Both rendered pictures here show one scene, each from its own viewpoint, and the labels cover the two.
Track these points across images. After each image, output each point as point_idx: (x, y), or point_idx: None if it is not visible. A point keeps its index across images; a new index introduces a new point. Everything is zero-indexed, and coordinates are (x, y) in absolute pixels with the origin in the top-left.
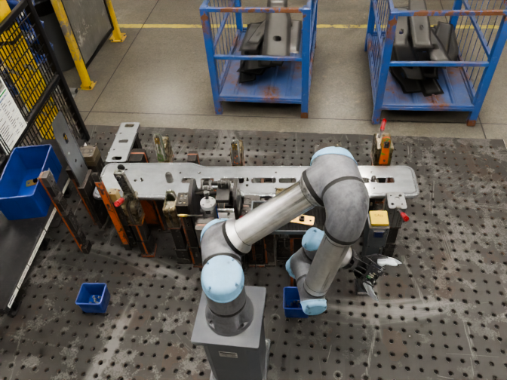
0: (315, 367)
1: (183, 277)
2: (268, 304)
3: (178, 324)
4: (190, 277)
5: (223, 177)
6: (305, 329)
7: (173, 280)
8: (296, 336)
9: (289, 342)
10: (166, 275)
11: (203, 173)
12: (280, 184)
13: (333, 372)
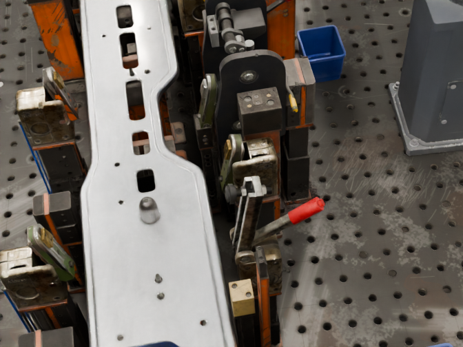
0: (404, 34)
1: (309, 246)
2: (324, 104)
3: (410, 222)
4: (307, 234)
5: (128, 115)
6: (351, 54)
7: (322, 262)
8: (366, 60)
9: (379, 67)
10: (314, 281)
11: (117, 155)
12: (137, 23)
13: (402, 16)
